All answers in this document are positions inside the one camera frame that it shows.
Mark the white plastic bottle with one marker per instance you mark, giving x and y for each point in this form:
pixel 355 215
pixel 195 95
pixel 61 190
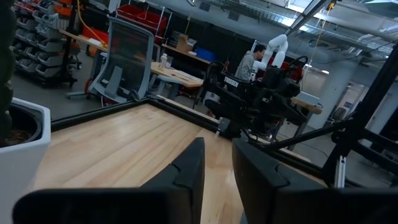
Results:
pixel 163 62

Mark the overhead frame beam with light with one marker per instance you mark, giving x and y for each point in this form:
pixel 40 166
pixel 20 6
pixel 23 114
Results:
pixel 306 15

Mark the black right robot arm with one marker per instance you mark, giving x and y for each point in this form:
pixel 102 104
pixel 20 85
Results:
pixel 270 96

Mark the grey mesh office chair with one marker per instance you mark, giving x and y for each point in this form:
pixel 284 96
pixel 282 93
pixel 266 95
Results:
pixel 129 56

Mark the black frame post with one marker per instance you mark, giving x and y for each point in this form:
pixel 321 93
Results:
pixel 363 115

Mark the long wooden workbench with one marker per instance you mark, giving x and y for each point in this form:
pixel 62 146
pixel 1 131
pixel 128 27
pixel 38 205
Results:
pixel 82 39

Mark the black diagonal frame strut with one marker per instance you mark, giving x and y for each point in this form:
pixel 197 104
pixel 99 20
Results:
pixel 311 134

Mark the white frame bracket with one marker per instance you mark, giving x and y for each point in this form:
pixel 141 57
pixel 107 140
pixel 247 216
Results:
pixel 339 171

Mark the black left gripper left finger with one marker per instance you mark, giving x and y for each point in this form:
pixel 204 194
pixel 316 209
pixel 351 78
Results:
pixel 124 205

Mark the wooden table with white box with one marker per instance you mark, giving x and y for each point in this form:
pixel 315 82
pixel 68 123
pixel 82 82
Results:
pixel 306 104

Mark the person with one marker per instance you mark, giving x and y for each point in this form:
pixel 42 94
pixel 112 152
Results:
pixel 247 67

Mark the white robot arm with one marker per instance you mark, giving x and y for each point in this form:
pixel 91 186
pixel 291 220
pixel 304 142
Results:
pixel 276 49

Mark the red storage bins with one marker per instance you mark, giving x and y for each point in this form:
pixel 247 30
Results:
pixel 140 17

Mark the white plant pot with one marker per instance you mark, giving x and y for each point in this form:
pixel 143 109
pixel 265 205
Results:
pixel 21 171

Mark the storage rack with bins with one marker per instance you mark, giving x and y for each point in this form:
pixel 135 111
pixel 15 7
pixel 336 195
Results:
pixel 40 46

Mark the wooden desk with bottle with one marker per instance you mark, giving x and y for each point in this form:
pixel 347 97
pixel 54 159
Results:
pixel 180 77

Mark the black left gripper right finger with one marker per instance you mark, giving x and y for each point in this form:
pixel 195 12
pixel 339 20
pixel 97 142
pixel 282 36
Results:
pixel 295 202

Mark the blue storage bin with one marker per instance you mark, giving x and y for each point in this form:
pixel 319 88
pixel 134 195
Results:
pixel 205 54

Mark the cardboard box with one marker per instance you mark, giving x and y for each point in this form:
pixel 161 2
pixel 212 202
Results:
pixel 185 43

